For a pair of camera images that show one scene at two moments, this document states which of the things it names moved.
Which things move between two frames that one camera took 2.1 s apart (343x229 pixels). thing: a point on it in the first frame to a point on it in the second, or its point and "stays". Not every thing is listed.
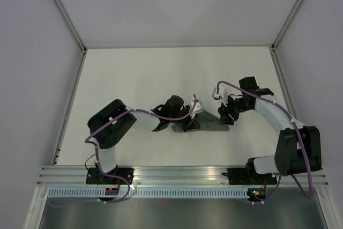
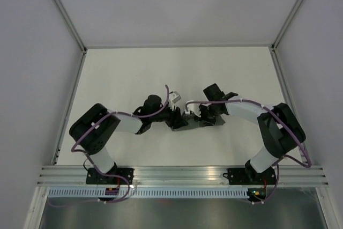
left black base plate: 95,176 stays
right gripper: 224,111 to 202,118
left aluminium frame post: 63,10 stays
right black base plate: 247,176 stays
